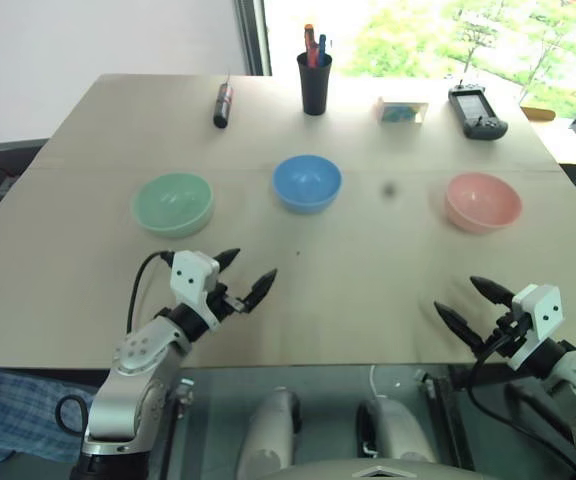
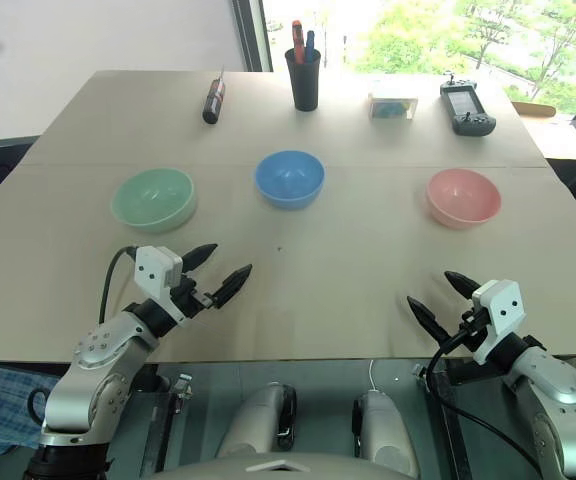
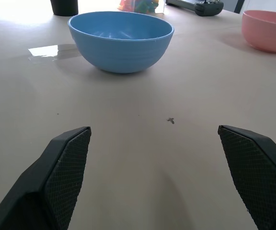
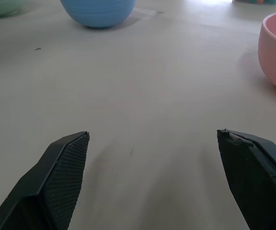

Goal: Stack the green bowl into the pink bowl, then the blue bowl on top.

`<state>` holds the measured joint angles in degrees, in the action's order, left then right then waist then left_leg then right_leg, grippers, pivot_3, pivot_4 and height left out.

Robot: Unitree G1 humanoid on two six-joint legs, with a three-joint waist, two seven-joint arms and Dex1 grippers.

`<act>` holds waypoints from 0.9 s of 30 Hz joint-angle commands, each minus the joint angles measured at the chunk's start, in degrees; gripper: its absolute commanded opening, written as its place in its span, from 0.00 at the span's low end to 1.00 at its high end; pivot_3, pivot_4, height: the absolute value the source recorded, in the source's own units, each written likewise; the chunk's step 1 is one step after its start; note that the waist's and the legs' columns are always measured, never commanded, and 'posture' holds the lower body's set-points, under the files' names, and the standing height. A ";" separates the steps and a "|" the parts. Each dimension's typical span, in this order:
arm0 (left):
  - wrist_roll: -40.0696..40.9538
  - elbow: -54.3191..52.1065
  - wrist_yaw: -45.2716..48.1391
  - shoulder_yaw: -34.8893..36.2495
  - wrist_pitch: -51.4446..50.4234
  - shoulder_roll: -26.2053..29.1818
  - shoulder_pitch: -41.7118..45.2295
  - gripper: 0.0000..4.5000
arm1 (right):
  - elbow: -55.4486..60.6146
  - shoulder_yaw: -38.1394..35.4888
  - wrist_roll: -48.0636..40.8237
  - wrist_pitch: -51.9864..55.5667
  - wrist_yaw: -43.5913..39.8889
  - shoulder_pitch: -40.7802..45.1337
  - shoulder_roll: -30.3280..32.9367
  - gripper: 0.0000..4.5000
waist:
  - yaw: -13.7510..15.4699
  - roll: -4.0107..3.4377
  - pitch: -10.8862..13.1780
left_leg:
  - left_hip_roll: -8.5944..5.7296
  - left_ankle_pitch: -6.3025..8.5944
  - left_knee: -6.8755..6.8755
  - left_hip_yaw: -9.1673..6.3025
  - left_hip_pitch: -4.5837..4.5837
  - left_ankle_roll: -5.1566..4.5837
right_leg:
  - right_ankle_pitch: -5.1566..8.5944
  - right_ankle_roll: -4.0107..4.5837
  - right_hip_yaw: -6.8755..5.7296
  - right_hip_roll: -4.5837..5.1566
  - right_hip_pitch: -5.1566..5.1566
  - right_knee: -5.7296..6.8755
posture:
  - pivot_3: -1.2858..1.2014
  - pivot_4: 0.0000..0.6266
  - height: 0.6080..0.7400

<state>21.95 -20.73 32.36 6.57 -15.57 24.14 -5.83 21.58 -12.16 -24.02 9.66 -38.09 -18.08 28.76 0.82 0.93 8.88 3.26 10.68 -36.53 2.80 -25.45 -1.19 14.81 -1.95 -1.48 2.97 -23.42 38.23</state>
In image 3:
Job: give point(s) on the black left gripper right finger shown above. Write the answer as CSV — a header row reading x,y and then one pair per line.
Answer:
x,y
255,172

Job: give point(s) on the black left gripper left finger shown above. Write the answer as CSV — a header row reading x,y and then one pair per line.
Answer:
x,y
56,177

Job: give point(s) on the pink plastic bowl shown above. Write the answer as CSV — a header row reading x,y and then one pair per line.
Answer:
x,y
266,30

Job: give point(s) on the blue plastic bowl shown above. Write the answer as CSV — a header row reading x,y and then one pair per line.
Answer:
x,y
121,45

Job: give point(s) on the black cylindrical cup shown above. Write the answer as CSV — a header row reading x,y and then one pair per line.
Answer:
x,y
64,7

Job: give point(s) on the dark grey handheld controller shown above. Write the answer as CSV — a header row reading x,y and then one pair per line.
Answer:
x,y
200,6

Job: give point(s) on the clear box of colourful blocks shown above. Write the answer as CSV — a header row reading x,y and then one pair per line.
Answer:
x,y
140,6

